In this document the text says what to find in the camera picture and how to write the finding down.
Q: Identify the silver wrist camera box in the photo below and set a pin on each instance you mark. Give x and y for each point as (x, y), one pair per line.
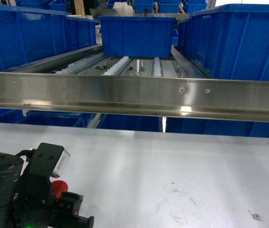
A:
(48, 160)

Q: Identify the lower shelf blue bin right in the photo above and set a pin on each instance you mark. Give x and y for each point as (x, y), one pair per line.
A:
(184, 125)

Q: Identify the white roller track right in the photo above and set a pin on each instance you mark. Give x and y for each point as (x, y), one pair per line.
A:
(157, 67)

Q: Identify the large blue bin right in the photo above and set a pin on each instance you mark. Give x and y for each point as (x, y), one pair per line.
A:
(228, 42)

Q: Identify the white roller track middle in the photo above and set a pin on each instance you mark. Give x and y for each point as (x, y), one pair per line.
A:
(117, 67)

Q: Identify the large blue bin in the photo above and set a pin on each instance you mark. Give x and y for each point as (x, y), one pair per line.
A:
(31, 34)
(228, 42)

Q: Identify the black QR code sticker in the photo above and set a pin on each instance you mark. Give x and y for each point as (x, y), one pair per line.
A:
(256, 216)

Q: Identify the red mushroom push button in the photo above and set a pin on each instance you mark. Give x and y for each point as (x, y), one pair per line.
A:
(58, 187)

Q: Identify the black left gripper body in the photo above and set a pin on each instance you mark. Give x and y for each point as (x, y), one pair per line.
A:
(32, 208)

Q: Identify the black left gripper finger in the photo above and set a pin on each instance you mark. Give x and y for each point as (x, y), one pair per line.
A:
(66, 212)

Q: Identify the lower shelf blue bin left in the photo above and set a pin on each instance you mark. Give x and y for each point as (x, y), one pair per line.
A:
(47, 118)

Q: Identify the large blue bin left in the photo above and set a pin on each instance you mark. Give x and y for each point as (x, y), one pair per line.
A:
(31, 34)

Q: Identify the shelf blue bin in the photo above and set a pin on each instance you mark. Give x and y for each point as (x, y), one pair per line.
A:
(47, 118)
(184, 125)

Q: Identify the white roller track left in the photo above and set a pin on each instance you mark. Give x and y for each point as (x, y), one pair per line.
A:
(73, 67)

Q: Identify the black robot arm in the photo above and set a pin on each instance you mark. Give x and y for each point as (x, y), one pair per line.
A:
(10, 173)

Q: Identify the white roller track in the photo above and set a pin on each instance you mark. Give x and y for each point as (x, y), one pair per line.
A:
(117, 67)
(157, 67)
(73, 67)

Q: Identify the steel shelf front rail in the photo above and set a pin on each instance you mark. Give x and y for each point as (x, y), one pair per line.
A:
(150, 96)

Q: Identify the center blue bin on rollers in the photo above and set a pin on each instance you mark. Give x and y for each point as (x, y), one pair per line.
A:
(137, 36)

